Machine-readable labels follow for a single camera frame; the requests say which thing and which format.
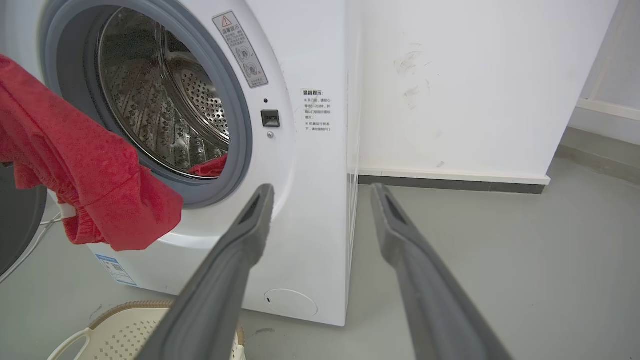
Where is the red garment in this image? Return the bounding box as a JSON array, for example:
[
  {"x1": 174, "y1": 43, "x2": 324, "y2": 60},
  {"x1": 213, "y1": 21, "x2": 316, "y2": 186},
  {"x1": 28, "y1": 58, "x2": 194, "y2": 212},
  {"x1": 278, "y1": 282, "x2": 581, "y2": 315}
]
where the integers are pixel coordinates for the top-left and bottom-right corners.
[{"x1": 0, "y1": 54, "x2": 185, "y2": 252}]

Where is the red cloth in drum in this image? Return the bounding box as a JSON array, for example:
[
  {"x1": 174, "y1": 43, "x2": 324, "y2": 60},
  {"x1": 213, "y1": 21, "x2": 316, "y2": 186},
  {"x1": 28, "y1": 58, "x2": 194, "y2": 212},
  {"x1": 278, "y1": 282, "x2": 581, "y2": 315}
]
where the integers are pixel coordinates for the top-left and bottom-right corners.
[{"x1": 189, "y1": 153, "x2": 229, "y2": 178}]

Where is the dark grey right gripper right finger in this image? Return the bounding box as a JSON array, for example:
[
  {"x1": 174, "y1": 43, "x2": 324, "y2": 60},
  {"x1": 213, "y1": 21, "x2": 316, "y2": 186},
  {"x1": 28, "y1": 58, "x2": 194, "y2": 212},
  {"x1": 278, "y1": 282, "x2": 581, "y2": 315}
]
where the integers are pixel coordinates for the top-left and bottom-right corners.
[{"x1": 370, "y1": 183, "x2": 513, "y2": 360}]

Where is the white front-load washing machine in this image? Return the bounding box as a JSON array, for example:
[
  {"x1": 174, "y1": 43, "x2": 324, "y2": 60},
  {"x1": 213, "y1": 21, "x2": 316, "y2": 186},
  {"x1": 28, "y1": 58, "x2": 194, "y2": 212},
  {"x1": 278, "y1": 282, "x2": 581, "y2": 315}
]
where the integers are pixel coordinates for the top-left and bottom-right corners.
[{"x1": 0, "y1": 0, "x2": 362, "y2": 327}]

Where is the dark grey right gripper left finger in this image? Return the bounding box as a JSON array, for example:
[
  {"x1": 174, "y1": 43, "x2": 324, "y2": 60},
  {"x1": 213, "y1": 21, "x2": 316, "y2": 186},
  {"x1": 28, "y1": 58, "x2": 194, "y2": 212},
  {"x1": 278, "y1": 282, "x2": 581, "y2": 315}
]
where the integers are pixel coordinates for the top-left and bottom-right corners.
[{"x1": 136, "y1": 183, "x2": 275, "y2": 360}]

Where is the cream perforated laundry basket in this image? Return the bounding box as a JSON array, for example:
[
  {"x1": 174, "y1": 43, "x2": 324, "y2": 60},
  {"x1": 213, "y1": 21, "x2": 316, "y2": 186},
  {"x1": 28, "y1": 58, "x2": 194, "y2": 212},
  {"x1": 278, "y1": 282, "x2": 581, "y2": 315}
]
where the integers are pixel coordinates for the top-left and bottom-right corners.
[{"x1": 47, "y1": 300, "x2": 247, "y2": 360}]

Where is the thin white cable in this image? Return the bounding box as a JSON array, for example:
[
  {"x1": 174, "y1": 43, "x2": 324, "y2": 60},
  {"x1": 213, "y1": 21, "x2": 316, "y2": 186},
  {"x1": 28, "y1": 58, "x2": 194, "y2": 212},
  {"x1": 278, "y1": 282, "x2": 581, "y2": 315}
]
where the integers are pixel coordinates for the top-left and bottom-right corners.
[{"x1": 0, "y1": 212, "x2": 66, "y2": 286}]

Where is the washing machine door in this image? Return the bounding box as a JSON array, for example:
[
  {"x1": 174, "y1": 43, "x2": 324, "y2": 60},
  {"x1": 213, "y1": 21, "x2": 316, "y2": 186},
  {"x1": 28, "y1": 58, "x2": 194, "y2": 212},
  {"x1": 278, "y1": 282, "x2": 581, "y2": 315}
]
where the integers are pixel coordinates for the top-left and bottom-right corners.
[{"x1": 0, "y1": 162, "x2": 48, "y2": 281}]

